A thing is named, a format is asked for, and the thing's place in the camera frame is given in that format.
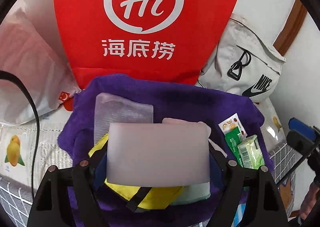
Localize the green tissue packet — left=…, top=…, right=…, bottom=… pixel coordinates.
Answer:
left=238, top=135, right=265, bottom=169

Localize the orange print sachet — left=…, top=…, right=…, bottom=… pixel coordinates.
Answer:
left=218, top=113, right=247, bottom=139

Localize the white cotton glove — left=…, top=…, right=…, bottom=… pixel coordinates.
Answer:
left=162, top=117, right=228, bottom=159

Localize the yellow mesh pouch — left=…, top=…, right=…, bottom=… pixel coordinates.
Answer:
left=88, top=134, right=184, bottom=211

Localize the white translucent card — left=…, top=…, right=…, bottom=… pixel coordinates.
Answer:
left=106, top=123, right=210, bottom=187

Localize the white mesh pouch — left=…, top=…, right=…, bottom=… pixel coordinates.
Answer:
left=93, top=92, right=153, bottom=144

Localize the green wet wipe packet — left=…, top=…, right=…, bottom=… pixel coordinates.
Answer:
left=225, top=127, right=244, bottom=167

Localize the mint green cloth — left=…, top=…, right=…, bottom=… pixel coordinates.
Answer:
left=170, top=182, right=210, bottom=206

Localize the person right hand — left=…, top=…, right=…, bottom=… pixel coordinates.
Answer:
left=299, top=183, right=319, bottom=220

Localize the blue tissue pack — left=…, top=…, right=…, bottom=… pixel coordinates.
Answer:
left=231, top=204, right=246, bottom=227

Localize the grey checked tablecloth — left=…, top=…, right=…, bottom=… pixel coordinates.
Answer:
left=1, top=143, right=295, bottom=226

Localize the fruit print newspaper sheet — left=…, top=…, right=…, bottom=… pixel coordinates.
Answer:
left=1, top=98, right=285, bottom=187

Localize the beige Nike bag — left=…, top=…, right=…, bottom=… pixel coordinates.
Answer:
left=196, top=14, right=286, bottom=103

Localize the purple fleece towel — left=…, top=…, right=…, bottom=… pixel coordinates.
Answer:
left=57, top=74, right=274, bottom=226

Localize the white Miniso plastic bag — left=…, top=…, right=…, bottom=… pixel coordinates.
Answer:
left=1, top=0, right=80, bottom=115

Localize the red Haidilao paper bag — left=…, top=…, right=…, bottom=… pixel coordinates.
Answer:
left=54, top=0, right=237, bottom=88

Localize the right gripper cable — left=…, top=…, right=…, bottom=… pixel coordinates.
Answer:
left=276, top=138, right=320, bottom=188

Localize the brown wooden door frame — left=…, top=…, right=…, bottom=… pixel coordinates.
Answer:
left=273, top=0, right=308, bottom=56

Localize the black cable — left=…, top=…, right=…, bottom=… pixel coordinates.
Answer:
left=0, top=70, right=41, bottom=200

